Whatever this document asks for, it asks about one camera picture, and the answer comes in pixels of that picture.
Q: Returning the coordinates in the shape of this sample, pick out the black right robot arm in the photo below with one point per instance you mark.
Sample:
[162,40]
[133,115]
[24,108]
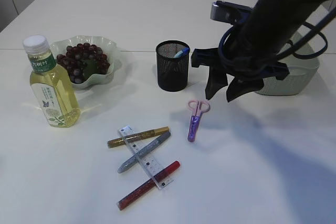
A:
[244,44]

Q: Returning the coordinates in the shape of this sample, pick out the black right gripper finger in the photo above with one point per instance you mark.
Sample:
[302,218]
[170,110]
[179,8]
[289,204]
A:
[217,79]
[238,88]

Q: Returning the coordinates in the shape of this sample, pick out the clear plastic ruler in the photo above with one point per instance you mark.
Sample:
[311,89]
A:
[148,163]

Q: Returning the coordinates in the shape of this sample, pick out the black mesh pen holder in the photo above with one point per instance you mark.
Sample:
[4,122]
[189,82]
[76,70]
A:
[172,73]

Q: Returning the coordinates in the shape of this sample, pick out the pink purple scissors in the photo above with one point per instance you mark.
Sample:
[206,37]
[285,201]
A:
[198,108]

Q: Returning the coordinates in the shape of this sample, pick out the yellow tea bottle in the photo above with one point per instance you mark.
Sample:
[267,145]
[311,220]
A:
[51,84]

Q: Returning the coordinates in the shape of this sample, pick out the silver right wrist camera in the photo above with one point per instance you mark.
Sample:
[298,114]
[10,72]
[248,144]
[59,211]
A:
[230,13]

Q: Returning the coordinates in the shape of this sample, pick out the red glitter pen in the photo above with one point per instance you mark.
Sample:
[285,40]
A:
[147,186]

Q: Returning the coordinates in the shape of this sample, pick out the green plastic woven basket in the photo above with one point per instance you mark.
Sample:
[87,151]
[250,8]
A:
[299,77]

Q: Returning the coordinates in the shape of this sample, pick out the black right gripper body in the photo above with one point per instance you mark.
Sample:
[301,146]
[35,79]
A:
[242,68]

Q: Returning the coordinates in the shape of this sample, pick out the green wavy glass plate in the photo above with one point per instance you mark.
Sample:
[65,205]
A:
[108,46]

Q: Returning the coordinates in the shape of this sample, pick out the silver glitter pen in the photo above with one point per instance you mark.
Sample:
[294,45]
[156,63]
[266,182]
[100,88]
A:
[144,152]

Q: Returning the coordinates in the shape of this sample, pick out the purple artificial grape bunch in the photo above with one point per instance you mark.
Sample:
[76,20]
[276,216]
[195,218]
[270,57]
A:
[82,61]

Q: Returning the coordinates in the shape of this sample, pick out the blue scissors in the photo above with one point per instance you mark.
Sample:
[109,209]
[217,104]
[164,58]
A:
[183,52]

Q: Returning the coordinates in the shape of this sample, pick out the gold glitter pen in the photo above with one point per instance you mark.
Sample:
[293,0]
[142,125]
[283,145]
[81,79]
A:
[137,136]

